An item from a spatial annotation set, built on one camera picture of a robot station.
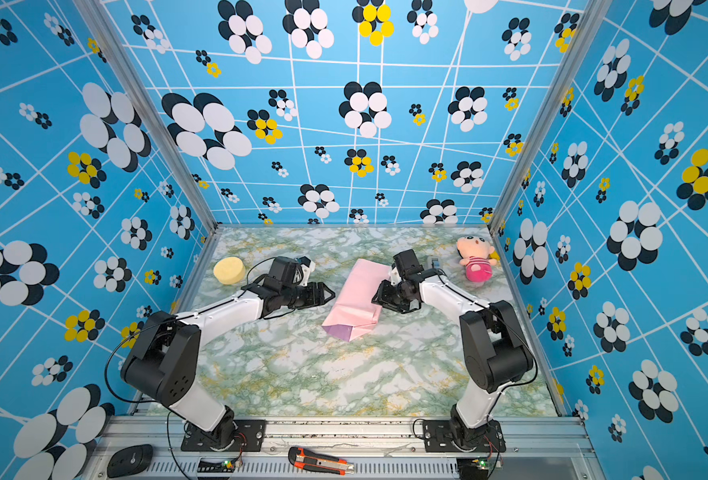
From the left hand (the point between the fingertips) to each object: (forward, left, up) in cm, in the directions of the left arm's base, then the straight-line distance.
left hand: (330, 295), depth 89 cm
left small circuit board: (-41, +25, -11) cm, 49 cm away
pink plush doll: (+20, -50, -3) cm, 54 cm away
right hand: (0, -15, -3) cm, 15 cm away
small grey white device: (+15, -35, -4) cm, 38 cm away
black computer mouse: (-41, +44, -7) cm, 60 cm away
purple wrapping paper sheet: (-2, -8, -1) cm, 8 cm away
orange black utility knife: (-40, +4, -8) cm, 41 cm away
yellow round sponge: (+14, +37, -6) cm, 40 cm away
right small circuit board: (-42, -36, -10) cm, 56 cm away
